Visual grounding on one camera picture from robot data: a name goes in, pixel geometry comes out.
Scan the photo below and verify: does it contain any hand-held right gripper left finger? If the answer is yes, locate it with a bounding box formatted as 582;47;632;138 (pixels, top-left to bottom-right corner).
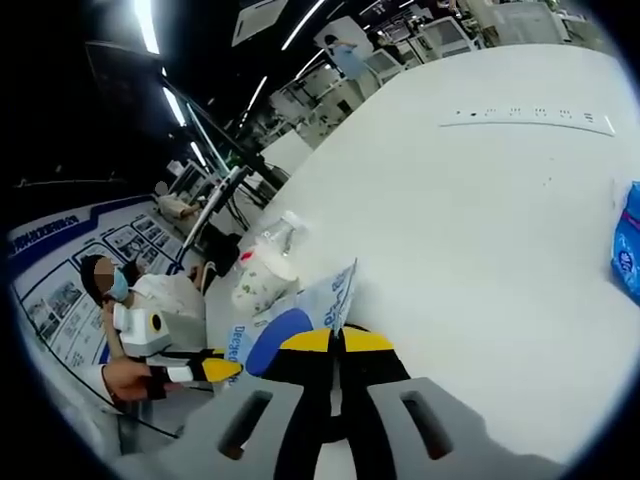
112;327;335;480

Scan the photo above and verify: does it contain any thin black cable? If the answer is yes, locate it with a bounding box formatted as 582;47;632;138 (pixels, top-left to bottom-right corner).
117;413;180;440

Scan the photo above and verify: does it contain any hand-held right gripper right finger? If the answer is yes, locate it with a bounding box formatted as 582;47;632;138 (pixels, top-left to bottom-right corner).
329;327;566;480

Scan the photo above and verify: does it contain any ceiling light strip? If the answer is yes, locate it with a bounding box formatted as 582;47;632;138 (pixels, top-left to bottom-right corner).
282;0;326;51

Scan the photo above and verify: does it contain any person in white coat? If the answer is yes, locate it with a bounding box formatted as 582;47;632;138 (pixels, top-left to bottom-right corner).
7;197;186;371

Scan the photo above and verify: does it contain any blue tissue pack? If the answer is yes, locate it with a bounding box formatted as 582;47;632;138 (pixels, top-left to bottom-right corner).
609;182;640;294

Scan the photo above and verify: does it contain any ceiling air vent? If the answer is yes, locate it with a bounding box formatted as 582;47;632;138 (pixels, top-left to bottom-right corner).
234;0;290;49

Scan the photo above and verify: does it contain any white mesh office chair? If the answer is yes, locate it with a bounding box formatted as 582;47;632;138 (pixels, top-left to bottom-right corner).
367;49;404;86
422;22;481;59

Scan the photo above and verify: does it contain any clear plastic bottle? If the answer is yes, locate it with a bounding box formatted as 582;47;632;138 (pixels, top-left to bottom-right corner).
241;209;310;274

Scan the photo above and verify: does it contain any person's head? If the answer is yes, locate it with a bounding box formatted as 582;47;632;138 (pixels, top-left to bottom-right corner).
79;253;132;304

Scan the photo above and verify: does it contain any packaged blue mouse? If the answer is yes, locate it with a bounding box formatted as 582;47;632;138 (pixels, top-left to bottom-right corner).
227;257;359;386

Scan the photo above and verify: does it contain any person's left hand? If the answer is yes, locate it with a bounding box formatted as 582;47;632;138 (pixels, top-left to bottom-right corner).
102;360;169;402

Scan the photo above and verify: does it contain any black chair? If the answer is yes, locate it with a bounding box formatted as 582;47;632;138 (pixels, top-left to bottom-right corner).
197;227;242;291

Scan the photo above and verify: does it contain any white paper cup green print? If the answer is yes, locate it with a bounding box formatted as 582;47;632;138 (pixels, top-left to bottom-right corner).
230;249;299;314

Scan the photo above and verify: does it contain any black stand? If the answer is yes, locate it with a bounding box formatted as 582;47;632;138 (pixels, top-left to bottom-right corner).
227;144;291;194

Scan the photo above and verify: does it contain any open laptop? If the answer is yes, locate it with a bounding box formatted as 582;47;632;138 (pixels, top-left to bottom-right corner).
179;166;249;251

